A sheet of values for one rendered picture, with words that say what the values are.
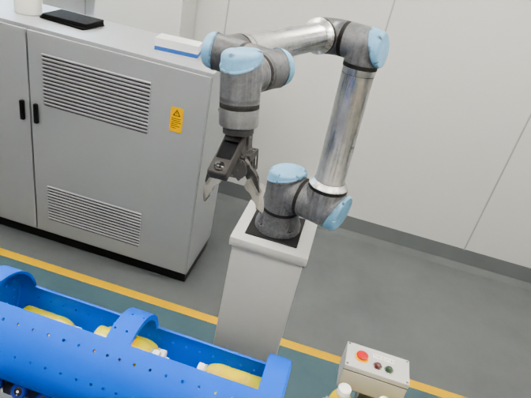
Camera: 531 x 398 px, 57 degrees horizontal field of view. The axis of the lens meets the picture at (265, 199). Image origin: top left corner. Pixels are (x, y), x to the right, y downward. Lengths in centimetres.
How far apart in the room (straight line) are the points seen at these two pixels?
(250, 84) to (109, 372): 77
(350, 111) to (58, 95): 189
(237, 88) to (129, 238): 234
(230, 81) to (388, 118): 287
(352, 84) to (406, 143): 229
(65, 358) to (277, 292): 97
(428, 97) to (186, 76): 189
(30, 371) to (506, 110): 339
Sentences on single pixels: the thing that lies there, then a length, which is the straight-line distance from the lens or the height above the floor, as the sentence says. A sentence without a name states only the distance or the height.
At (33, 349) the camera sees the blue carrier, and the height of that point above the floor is 117.
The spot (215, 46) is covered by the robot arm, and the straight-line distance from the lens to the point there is 123.
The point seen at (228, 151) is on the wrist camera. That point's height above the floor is 175.
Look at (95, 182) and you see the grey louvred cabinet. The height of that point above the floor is 59.
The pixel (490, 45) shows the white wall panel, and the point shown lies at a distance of 378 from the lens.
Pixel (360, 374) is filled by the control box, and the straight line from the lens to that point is 159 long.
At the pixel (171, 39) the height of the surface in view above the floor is 152.
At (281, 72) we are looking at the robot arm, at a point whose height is 191.
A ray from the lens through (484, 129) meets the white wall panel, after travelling 394.
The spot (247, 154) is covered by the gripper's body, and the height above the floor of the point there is 173.
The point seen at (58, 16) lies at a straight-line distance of 318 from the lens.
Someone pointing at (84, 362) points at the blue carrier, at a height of 118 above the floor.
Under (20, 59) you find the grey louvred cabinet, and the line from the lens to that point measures 316.
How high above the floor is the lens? 221
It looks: 30 degrees down
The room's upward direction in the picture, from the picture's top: 13 degrees clockwise
